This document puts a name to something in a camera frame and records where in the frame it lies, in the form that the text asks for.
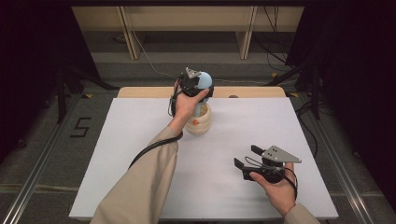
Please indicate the yellow floor tape piece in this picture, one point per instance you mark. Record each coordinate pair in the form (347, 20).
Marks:
(292, 94)
(88, 95)
(274, 75)

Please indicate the metal floor rail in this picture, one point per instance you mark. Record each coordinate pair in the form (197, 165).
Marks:
(31, 186)
(348, 186)

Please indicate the black curtain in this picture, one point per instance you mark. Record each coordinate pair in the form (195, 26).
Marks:
(31, 62)
(358, 77)

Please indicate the cream duck-shaped holder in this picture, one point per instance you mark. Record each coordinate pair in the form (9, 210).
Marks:
(202, 126)

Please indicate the black tripod stand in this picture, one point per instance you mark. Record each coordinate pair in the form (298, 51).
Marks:
(316, 93)
(61, 93)

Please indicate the beige wooden desk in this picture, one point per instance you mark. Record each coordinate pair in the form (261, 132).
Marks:
(186, 18)

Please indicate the person's right hand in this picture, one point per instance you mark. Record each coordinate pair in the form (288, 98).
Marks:
(280, 194)

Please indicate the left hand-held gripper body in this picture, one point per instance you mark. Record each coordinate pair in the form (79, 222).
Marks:
(190, 84)

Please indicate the white table board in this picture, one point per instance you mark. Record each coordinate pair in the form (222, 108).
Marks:
(124, 124)

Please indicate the light wooden table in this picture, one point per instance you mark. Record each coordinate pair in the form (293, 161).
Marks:
(249, 92)

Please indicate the light blue hairbrush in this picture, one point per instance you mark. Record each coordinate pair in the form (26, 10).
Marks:
(205, 80)

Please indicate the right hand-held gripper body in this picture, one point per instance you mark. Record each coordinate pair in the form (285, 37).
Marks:
(274, 158)

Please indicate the person's left hand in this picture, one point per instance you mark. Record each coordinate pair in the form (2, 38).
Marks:
(185, 107)

